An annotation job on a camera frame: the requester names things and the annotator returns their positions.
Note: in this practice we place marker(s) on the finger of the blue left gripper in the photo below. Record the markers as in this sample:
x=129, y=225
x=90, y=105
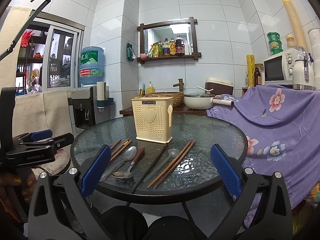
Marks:
x=41, y=135

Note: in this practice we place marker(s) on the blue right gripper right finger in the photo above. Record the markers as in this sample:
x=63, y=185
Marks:
x=227, y=169

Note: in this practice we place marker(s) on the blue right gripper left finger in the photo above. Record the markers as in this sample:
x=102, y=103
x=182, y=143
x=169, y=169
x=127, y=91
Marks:
x=92, y=170

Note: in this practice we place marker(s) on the wooden handled steel spoon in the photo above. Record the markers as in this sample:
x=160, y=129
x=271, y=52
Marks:
x=128, y=174

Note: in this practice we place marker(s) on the brown wooden chopstick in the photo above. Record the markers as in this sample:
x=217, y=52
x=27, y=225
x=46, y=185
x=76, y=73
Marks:
x=174, y=164
x=150, y=186

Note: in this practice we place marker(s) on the grey soup spoon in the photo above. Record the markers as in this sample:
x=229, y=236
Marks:
x=172, y=153

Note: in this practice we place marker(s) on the cream plastic utensil holder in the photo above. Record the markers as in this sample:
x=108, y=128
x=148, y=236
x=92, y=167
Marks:
x=153, y=119

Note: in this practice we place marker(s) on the left hand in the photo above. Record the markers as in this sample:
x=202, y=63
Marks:
x=17, y=188

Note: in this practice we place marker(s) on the beige cloth cover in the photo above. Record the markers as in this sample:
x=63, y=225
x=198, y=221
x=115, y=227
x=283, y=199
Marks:
x=38, y=110

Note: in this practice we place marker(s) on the dog print cushion stool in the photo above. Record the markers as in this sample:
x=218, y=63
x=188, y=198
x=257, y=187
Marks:
x=59, y=166

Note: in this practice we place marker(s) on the round glass table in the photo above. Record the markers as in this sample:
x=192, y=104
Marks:
x=194, y=177

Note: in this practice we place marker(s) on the water dispenser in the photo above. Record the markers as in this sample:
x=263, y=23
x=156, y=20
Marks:
x=84, y=109

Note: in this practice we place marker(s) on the paper cup holder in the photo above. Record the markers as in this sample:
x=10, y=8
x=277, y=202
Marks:
x=103, y=100

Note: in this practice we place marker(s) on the purple floral cloth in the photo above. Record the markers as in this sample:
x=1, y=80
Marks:
x=282, y=130

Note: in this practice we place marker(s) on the white pan with lid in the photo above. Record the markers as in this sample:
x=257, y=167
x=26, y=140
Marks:
x=205, y=101

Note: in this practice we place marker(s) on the blue water bottle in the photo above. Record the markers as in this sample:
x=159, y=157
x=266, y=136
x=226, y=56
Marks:
x=91, y=69

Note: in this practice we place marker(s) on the brown white rice cooker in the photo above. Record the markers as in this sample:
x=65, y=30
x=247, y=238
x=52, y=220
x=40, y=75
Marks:
x=219, y=86

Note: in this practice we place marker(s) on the woven basin sink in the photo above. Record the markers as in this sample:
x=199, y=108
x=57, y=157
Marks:
x=177, y=97

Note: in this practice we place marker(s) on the brown glass bottle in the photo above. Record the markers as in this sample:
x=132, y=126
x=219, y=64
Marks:
x=257, y=77

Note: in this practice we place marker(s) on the brass faucet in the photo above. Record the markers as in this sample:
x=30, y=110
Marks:
x=180, y=85

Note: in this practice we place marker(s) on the yellow soap bottle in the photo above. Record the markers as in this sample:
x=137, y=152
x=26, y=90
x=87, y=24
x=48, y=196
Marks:
x=150, y=89

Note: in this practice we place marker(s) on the white microwave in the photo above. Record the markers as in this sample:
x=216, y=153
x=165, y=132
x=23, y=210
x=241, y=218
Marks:
x=278, y=68

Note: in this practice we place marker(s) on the green hanging packet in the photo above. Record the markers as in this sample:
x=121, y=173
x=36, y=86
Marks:
x=130, y=52

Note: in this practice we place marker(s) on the yellow roll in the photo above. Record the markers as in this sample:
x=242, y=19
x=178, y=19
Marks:
x=250, y=69

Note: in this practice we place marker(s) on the white kettle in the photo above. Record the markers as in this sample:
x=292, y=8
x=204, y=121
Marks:
x=303, y=75

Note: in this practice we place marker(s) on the dark soy sauce bottle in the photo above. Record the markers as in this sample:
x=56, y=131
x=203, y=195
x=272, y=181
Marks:
x=179, y=46

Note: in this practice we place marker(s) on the purple label bottle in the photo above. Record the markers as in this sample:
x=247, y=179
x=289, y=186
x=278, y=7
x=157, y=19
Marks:
x=166, y=48

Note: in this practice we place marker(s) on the orange oil bottle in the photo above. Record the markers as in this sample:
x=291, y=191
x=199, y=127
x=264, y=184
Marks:
x=172, y=47

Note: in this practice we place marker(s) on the green stacked cups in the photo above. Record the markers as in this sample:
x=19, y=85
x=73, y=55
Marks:
x=274, y=42

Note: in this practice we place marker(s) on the wooden framed shelf mirror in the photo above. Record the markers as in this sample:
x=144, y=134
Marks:
x=151, y=37

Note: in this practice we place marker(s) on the tall cream tube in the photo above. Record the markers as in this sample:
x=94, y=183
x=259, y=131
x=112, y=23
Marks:
x=296, y=24

